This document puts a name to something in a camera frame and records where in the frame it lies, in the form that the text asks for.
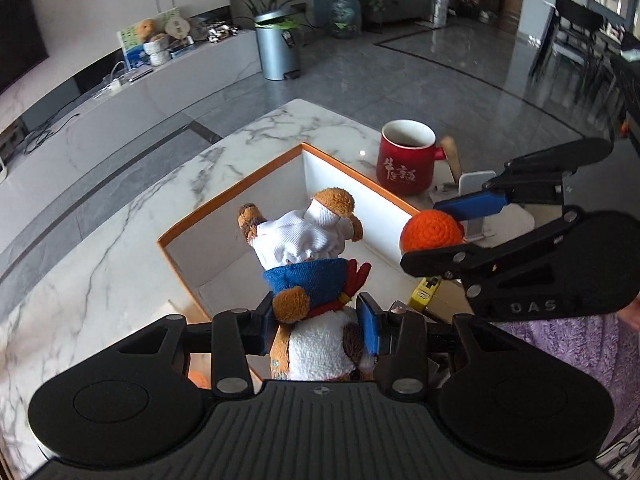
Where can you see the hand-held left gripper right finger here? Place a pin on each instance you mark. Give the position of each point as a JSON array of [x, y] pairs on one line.
[[369, 327]]

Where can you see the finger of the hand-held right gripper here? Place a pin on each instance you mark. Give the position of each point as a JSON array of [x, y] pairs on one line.
[[470, 206], [440, 261]]

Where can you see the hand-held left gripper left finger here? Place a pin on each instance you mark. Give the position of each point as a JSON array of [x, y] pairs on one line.
[[264, 327]]

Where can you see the orange crochet ball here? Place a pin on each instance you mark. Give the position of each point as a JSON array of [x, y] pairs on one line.
[[430, 232]]

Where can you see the orange-rimmed white box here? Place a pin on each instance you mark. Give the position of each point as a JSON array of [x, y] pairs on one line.
[[210, 255]]

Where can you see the brown plush bear toy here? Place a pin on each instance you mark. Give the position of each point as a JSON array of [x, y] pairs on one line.
[[305, 240]]

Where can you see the yellow tape measure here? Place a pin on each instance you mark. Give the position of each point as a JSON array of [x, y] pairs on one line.
[[423, 295]]

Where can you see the white phone stand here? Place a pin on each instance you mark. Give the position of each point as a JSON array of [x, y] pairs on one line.
[[515, 222]]

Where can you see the purple fluffy blanket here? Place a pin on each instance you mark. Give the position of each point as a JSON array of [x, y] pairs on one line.
[[575, 347]]

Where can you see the black dining chair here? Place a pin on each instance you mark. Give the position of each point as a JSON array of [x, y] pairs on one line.
[[625, 90], [570, 35]]

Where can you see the silver metal can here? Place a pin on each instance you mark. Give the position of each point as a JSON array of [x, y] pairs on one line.
[[440, 10]]

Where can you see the clear water jug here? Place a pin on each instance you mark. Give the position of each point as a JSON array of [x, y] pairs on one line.
[[346, 15]]

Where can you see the grey metal trash can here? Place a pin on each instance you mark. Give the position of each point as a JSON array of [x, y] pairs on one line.
[[277, 50]]

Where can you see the white marble TV bench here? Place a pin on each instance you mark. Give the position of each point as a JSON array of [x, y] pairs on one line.
[[150, 95]]

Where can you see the silver flat device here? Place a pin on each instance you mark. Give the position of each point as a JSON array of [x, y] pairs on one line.
[[139, 75]]

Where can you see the white power strip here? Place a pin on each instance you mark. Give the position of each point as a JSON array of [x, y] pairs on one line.
[[112, 84]]

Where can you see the white woven pot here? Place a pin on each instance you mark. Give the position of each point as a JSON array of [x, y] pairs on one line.
[[159, 52]]

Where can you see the blue and green picture card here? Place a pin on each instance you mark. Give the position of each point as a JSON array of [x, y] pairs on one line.
[[132, 55]]

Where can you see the round wooden ornament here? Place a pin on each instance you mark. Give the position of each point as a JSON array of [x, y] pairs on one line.
[[176, 27]]

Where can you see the small brown plush animal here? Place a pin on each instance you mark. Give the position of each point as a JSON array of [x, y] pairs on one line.
[[146, 29]]

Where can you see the black television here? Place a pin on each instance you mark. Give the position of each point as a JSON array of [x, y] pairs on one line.
[[20, 25]]

